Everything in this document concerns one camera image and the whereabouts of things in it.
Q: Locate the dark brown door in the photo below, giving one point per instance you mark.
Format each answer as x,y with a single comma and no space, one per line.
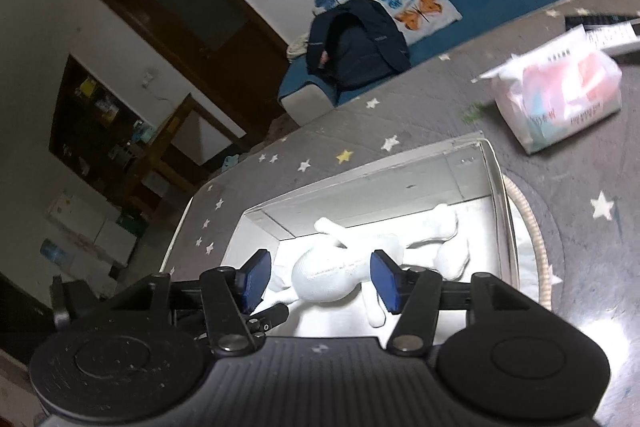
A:
200,17

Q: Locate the small teal toy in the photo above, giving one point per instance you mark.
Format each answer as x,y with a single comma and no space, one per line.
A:
229,163

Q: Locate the wall shelf with items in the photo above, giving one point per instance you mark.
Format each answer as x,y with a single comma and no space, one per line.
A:
100,127

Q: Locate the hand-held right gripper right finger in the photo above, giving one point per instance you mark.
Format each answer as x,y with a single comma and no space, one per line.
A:
385,279

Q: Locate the black remote control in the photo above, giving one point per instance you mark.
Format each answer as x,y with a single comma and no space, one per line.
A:
605,21

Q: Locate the white cartons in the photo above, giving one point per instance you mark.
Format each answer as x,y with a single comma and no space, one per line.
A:
95,227

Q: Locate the beige cloth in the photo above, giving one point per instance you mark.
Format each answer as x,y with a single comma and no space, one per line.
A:
297,47

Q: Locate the green scrap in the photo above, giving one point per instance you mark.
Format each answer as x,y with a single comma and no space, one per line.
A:
472,113

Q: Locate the rattan hoop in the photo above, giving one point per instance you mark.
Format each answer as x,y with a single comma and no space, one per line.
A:
537,237

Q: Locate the dark backpack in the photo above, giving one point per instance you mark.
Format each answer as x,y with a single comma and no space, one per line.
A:
360,52

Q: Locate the water bottle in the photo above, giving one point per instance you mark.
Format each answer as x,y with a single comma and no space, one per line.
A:
55,253

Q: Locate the grey star-print mat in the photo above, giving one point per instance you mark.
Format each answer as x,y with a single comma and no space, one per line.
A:
575,232

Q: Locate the wooden table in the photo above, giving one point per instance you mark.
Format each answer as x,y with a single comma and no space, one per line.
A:
170,142

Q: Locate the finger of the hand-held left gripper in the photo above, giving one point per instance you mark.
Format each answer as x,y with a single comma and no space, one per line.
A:
267,318

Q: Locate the pink and white tissue pack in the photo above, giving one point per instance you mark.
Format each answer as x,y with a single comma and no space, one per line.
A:
550,97

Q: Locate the white storage box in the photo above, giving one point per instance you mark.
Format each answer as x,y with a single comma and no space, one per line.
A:
375,187

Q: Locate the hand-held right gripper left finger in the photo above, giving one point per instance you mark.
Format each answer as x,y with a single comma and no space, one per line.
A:
257,279

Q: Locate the white plush rabbit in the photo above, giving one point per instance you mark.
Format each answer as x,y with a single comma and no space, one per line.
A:
325,277

